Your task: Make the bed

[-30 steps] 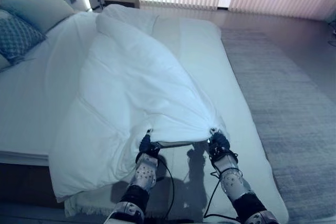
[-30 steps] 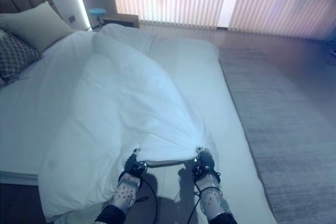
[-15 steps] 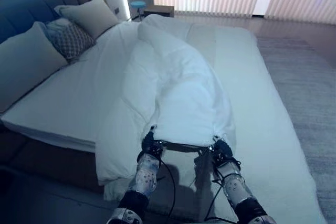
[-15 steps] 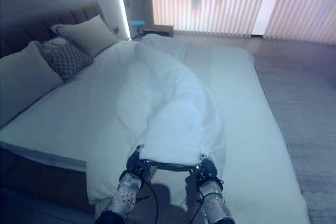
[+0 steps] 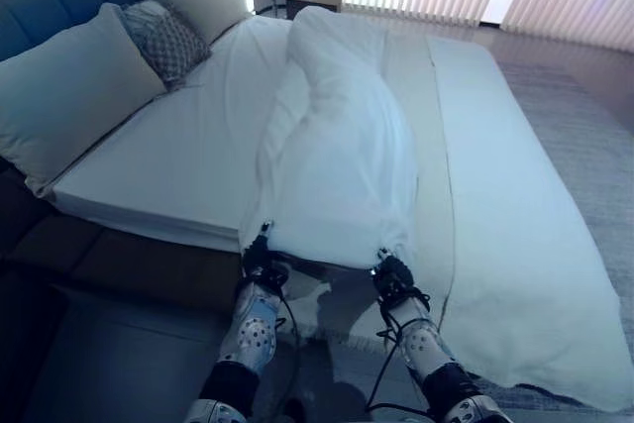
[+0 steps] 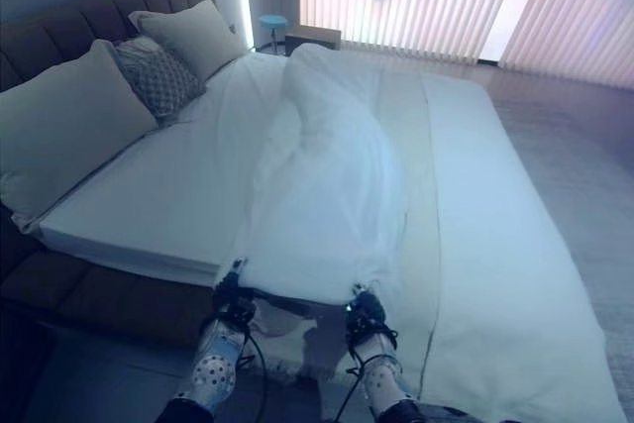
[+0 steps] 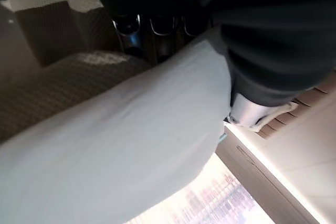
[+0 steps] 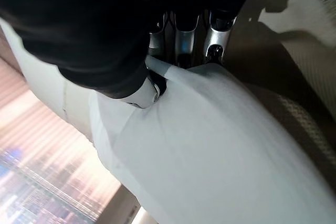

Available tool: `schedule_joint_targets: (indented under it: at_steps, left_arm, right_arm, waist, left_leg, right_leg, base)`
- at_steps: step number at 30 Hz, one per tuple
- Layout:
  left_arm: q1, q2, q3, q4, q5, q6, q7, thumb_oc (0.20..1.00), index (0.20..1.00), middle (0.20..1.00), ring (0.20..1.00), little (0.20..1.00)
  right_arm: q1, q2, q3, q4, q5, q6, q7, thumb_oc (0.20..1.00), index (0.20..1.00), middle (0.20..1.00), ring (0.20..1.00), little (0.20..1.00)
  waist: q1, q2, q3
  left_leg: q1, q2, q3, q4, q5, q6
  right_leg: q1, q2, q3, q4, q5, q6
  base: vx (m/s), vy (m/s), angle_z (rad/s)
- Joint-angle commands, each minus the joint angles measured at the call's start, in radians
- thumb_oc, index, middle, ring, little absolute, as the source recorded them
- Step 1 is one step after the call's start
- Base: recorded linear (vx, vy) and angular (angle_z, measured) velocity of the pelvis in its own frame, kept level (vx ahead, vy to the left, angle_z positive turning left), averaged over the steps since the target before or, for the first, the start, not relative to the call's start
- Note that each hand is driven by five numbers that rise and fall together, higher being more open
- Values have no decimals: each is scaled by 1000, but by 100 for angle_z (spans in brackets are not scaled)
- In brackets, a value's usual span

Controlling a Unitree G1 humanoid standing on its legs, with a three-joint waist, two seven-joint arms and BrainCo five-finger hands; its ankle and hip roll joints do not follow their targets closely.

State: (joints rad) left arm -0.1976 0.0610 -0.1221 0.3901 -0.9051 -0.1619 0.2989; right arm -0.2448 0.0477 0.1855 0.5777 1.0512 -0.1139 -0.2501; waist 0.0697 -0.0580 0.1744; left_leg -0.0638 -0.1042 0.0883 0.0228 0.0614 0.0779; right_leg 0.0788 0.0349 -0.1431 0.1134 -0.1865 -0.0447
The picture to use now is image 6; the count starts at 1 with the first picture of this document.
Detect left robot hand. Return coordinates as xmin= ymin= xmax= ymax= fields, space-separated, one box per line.
xmin=214 ymin=256 xmax=258 ymax=316

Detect grey patterned cushion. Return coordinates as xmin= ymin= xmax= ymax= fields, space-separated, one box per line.
xmin=114 ymin=35 xmax=207 ymax=121

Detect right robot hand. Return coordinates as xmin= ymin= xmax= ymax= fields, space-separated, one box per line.
xmin=348 ymin=281 xmax=387 ymax=326

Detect wooden bedside table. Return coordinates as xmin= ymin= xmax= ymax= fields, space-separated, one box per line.
xmin=284 ymin=24 xmax=342 ymax=56

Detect white duvet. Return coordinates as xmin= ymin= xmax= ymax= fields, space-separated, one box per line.
xmin=236 ymin=43 xmax=629 ymax=423

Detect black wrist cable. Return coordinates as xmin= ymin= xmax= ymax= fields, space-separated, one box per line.
xmin=236 ymin=293 xmax=272 ymax=423
xmin=334 ymin=323 xmax=400 ymax=423

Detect large beige pillow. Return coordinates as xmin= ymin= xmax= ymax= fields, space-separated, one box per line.
xmin=128 ymin=0 xmax=245 ymax=83
xmin=0 ymin=38 xmax=159 ymax=236

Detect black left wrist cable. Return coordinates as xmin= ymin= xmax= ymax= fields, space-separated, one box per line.
xmin=236 ymin=293 xmax=272 ymax=423

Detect brown padded headboard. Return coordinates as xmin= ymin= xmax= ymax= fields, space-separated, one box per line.
xmin=0 ymin=0 xmax=217 ymax=95

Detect blue round stool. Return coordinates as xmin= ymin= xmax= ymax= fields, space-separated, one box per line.
xmin=259 ymin=14 xmax=289 ymax=54

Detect brown upholstered bed frame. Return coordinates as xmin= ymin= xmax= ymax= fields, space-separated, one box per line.
xmin=0 ymin=204 xmax=234 ymax=351

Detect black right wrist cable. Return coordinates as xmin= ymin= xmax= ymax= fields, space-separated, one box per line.
xmin=334 ymin=323 xmax=400 ymax=423

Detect white mattress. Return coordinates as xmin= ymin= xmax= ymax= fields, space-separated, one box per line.
xmin=38 ymin=51 xmax=308 ymax=286

